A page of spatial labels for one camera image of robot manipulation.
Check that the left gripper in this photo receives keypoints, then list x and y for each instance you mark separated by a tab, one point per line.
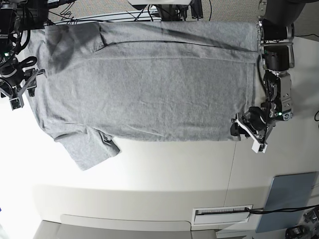
255	123

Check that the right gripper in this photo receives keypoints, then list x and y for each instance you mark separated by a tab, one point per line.
18	81

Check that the grey T-shirt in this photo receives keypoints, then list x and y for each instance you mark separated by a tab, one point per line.
145	81

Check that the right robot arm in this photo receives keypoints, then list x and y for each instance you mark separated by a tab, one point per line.
17	19

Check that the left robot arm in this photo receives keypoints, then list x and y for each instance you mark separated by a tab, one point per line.
276	32

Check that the blue-grey flat panel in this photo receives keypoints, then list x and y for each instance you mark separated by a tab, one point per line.
287	191

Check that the black device bottom right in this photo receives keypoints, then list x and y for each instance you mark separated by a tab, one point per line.
296	232

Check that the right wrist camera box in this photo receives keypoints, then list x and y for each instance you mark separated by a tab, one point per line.
16	103

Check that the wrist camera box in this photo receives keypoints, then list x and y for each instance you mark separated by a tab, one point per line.
16	103
258	147

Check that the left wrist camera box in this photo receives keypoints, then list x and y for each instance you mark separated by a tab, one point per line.
258	147

